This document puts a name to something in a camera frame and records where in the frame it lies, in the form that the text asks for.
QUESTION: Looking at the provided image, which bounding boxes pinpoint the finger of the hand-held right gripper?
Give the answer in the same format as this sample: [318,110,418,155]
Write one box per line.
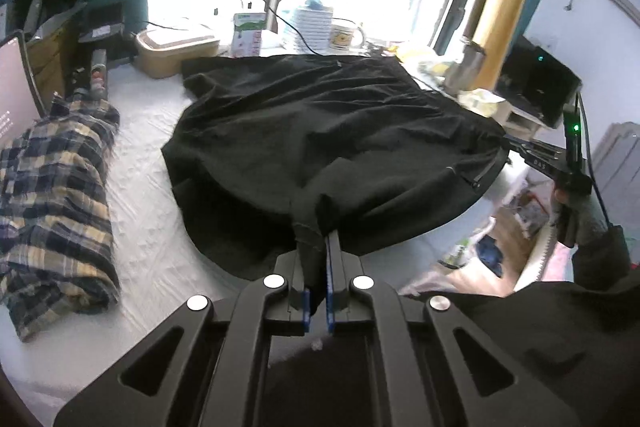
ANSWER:
[501,133,568,158]
[514,146,567,180]

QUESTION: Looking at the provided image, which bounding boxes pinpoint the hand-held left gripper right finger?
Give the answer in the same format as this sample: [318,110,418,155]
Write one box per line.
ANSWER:
[325,231,576,427]

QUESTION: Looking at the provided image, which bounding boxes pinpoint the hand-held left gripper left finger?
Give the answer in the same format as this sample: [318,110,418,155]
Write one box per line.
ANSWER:
[52,252,314,427]

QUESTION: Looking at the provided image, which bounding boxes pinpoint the black pants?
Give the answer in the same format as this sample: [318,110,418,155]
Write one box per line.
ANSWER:
[161,53,512,315]

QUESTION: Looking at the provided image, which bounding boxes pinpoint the person's right forearm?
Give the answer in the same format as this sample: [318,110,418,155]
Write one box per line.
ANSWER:
[570,224,640,300]

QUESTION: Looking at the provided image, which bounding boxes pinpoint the person's right hand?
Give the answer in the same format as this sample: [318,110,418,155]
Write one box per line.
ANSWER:
[551,188,611,250]

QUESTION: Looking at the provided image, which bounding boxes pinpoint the white ribbed panel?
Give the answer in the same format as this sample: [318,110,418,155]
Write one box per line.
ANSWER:
[594,121,640,228]

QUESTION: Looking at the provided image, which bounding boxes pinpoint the black box green light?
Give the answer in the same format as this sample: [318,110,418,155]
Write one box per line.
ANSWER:
[494,35,584,128]

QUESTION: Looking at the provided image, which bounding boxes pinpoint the yellow plastic bag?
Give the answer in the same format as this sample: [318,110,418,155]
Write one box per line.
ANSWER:
[397,46,453,78]

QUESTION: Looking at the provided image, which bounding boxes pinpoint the person's dark clothing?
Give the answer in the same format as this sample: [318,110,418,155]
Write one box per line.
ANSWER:
[400,278,640,427]

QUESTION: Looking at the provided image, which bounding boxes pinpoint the white textured bedspread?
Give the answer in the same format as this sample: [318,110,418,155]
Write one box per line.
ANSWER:
[0,56,506,413]

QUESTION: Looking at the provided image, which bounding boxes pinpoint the white mug bear print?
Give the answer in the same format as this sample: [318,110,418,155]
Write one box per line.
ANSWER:
[327,19,367,53]

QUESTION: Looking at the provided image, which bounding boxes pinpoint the white plastic basket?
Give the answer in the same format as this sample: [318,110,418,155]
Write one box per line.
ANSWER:
[282,5,335,54]

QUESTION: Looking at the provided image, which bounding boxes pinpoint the green white milk carton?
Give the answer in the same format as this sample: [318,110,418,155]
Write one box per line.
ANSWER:
[232,12,266,58]

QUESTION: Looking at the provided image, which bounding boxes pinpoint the plaid shirt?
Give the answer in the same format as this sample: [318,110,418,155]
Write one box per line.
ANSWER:
[0,93,122,343]

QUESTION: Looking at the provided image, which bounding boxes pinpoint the beige lunch box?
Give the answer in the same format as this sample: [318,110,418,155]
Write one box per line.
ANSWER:
[135,27,221,80]

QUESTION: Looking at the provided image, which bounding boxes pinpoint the dark tool red label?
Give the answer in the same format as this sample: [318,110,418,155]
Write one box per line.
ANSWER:
[88,48,109,97]

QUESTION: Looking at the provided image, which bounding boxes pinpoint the black case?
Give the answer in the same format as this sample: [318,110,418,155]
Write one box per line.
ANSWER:
[79,2,126,44]

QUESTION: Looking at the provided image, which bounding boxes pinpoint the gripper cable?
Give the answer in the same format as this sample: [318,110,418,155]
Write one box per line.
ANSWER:
[574,91,613,229]

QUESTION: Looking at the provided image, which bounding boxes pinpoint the long black cable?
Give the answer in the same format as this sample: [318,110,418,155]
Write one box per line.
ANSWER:
[215,0,373,56]

